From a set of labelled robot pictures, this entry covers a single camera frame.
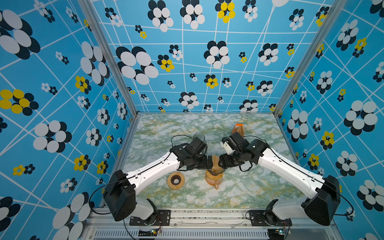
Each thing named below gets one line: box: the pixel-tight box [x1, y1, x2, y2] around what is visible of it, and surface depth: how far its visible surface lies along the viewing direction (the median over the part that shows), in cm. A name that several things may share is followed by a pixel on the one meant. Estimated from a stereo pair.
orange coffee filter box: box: [231, 123, 245, 137], surface depth 101 cm
